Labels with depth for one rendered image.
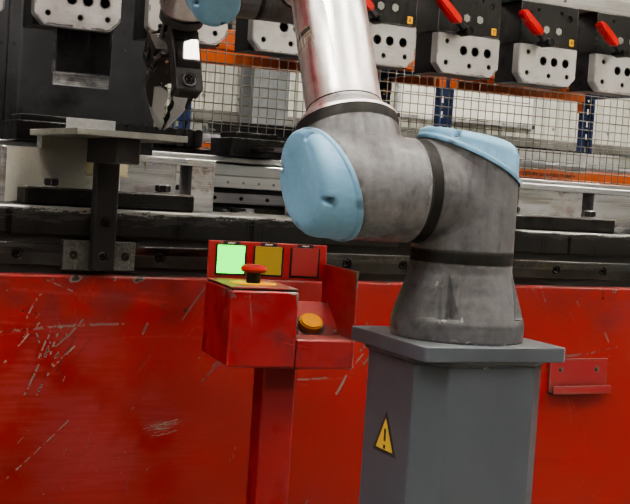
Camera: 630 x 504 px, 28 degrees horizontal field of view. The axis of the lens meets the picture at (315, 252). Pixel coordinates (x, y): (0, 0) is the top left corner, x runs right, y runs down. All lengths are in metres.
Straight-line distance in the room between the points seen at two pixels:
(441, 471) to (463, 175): 0.32
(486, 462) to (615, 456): 1.35
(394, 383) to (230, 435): 0.87
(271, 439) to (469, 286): 0.67
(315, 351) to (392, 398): 0.51
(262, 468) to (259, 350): 0.20
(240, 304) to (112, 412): 0.38
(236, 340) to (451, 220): 0.58
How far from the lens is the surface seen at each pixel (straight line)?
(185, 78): 2.00
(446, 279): 1.37
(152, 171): 2.24
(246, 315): 1.86
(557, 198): 2.70
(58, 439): 2.11
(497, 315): 1.38
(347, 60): 1.39
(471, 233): 1.37
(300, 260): 2.03
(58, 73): 2.22
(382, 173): 1.32
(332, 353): 1.90
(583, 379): 2.63
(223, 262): 2.00
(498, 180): 1.38
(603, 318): 2.65
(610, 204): 2.80
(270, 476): 1.97
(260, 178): 2.62
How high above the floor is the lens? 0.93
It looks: 3 degrees down
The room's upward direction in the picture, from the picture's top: 4 degrees clockwise
